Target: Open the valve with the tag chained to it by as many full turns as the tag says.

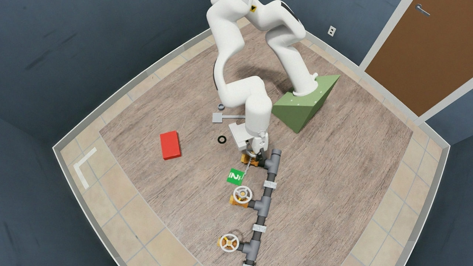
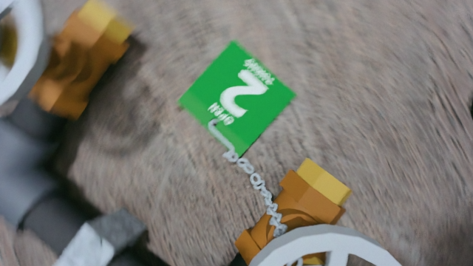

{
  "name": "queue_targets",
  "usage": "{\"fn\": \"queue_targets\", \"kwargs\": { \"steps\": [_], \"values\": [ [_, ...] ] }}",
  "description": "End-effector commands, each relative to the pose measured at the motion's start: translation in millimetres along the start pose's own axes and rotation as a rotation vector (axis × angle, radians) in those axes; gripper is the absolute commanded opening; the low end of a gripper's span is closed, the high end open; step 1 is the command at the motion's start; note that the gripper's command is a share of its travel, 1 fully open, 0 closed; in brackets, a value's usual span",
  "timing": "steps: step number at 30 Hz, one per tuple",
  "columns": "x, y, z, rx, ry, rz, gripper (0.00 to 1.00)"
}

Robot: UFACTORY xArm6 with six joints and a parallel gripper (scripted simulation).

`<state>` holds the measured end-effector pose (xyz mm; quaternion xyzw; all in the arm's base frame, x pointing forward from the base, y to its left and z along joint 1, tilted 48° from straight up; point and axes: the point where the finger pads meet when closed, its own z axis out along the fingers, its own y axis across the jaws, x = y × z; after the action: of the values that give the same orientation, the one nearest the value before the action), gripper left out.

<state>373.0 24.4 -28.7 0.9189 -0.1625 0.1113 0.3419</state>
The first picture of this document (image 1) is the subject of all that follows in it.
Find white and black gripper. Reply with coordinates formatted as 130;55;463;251
246;132;268;162

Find red flat block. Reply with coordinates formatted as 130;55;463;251
160;130;181;160

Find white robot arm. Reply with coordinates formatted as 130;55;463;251
207;0;318;151

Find green tag with silver chain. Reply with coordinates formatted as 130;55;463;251
227;157;252;186

